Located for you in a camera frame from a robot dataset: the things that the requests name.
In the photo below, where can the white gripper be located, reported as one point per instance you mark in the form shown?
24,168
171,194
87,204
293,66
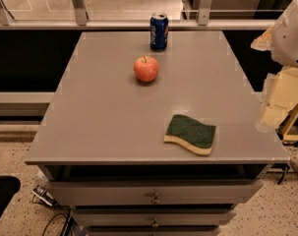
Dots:
290,39

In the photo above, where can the red apple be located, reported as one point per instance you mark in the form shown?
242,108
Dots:
146,69

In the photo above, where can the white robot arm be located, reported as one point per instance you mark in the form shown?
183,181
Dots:
283,50

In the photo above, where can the green yellow sponge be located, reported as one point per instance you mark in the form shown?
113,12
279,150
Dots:
190,134

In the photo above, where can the blue Pepsi can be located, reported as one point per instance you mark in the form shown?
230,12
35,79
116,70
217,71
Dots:
158,31

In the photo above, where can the grey drawer cabinet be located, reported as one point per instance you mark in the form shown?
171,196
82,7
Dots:
104,125

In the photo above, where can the top grey drawer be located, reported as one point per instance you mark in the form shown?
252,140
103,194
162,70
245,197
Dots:
140,193

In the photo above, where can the grey drawer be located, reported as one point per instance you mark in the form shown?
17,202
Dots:
165,231
144,217
140,193

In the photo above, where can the brass top drawer knob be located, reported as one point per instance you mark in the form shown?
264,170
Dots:
155,200

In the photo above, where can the brass drawer knob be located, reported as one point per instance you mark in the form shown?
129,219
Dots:
154,223
155,200

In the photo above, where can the brass middle drawer knob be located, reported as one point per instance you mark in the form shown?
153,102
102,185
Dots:
154,223

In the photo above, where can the bottom grey drawer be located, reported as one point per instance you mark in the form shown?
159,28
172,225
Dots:
165,231

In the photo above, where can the middle grey drawer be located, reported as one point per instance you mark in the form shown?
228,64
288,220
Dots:
144,217

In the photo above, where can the small black white device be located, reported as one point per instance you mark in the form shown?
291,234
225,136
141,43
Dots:
43,195

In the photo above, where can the metal railing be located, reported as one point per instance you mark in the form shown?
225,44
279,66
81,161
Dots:
135,14

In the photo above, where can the black chair seat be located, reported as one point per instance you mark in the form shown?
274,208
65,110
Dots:
9,186

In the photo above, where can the yellow stand frame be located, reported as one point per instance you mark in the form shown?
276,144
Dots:
284,131

